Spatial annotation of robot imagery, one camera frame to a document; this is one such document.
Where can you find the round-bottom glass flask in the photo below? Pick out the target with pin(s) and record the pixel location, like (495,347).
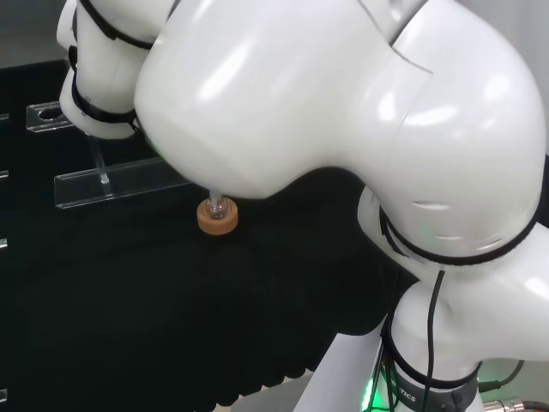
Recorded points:
(215,209)

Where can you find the clear funnel stand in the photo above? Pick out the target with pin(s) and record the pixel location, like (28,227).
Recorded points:
(128,182)

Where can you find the black bench cloth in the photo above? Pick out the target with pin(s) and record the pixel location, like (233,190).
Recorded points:
(128,300)

